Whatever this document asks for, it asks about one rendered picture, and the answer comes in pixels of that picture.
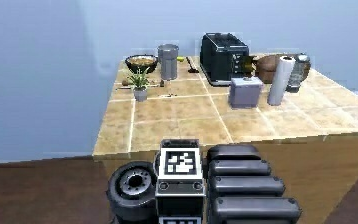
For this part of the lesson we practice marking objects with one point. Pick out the green plant in grey pot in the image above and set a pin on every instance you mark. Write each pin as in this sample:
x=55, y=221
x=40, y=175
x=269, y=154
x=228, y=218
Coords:
x=139, y=85

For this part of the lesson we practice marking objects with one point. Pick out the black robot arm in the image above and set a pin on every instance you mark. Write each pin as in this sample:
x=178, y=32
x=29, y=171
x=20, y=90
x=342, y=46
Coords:
x=240, y=186

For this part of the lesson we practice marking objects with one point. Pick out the brown round bowl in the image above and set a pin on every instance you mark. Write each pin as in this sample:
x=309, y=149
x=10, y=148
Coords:
x=267, y=66

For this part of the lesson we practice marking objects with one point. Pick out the tan tiled kitchen counter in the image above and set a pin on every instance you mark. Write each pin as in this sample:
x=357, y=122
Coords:
x=200, y=116

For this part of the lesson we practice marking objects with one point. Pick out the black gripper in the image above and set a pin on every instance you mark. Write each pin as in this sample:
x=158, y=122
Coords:
x=132, y=191

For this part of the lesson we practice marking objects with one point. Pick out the grey square lidded box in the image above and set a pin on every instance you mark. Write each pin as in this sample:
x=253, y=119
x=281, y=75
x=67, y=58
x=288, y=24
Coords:
x=244, y=92

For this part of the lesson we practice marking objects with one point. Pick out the dark grey tall jar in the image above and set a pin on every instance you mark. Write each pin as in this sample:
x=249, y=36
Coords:
x=299, y=71

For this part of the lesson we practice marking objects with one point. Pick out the yellow small fruit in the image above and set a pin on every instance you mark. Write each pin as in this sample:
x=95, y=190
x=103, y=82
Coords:
x=180, y=59

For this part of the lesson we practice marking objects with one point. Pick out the white paper towel roll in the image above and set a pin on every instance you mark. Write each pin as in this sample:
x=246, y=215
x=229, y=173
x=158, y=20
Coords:
x=281, y=80

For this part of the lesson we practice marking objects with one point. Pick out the grey metal canister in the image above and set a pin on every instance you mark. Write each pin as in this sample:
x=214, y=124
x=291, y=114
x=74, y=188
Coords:
x=168, y=61

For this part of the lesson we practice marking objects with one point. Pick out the black bowl with food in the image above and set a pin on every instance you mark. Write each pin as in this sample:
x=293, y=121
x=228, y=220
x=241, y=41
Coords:
x=141, y=62

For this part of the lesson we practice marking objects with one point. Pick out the black coffee machine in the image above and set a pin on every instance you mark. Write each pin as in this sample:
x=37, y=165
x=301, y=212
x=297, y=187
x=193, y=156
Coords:
x=222, y=58

